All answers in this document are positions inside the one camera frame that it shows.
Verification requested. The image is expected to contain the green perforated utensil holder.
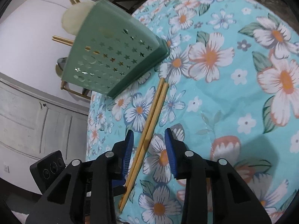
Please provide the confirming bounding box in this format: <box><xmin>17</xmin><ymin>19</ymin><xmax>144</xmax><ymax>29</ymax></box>
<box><xmin>62</xmin><ymin>0</ymin><xmax>170</xmax><ymax>98</ymax></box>

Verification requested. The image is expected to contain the metal spoon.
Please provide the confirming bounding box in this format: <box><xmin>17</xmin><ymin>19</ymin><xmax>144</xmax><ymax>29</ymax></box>
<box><xmin>55</xmin><ymin>57</ymin><xmax>67</xmax><ymax>78</ymax></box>

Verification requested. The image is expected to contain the wooden chair black seat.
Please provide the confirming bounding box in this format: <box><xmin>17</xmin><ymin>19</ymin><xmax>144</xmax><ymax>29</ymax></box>
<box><xmin>60</xmin><ymin>80</ymin><xmax>91</xmax><ymax>100</ymax></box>

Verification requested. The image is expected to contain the floral turquoise tablecloth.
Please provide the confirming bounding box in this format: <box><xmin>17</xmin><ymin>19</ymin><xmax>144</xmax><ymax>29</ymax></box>
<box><xmin>86</xmin><ymin>0</ymin><xmax>298</xmax><ymax>223</ymax></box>

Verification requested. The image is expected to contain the white panel door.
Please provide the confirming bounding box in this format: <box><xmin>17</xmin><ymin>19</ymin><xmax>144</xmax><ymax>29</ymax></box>
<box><xmin>1</xmin><ymin>74</ymin><xmax>89</xmax><ymax>194</ymax></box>

